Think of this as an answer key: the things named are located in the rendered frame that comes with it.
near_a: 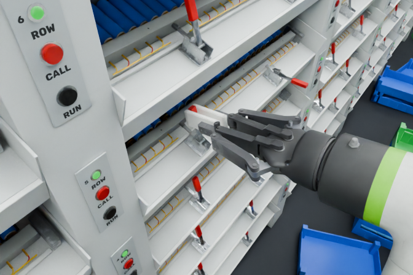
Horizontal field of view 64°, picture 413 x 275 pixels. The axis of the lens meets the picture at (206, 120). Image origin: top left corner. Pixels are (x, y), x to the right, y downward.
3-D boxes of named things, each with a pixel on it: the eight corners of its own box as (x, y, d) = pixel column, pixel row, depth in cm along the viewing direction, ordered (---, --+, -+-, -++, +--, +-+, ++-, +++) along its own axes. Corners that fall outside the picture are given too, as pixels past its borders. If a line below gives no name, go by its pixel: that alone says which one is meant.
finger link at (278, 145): (286, 162, 46) (281, 168, 45) (219, 140, 52) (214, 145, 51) (286, 140, 44) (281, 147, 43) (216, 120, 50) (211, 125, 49)
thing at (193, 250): (284, 158, 114) (305, 137, 103) (161, 307, 79) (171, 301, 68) (240, 120, 118) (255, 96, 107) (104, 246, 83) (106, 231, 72)
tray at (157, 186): (307, 65, 88) (327, 38, 81) (139, 226, 53) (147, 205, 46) (250, 21, 92) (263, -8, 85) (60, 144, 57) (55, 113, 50)
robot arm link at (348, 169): (398, 125, 38) (372, 175, 33) (381, 193, 45) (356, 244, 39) (345, 111, 41) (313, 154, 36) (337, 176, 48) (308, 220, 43)
